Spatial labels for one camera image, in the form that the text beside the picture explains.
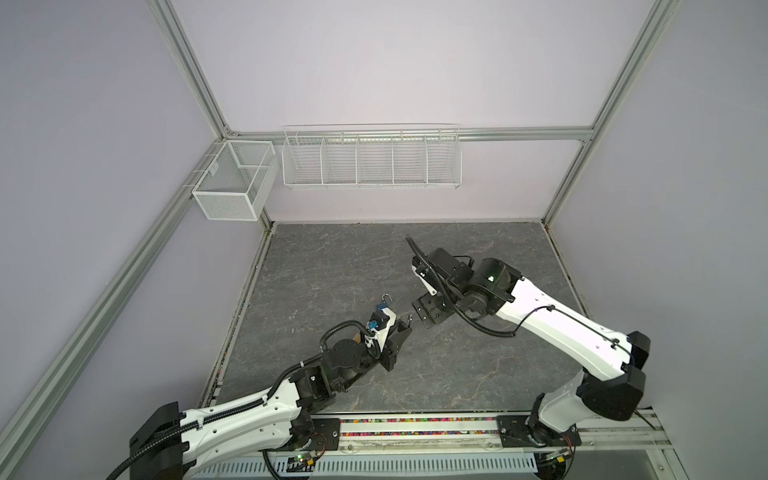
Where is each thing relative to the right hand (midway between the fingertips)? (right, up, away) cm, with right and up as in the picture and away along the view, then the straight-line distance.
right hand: (432, 303), depth 71 cm
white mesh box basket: (-63, +37, +31) cm, 80 cm away
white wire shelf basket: (-16, +44, +27) cm, 54 cm away
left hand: (-7, -6, 0) cm, 9 cm away
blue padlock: (-13, -5, +25) cm, 29 cm away
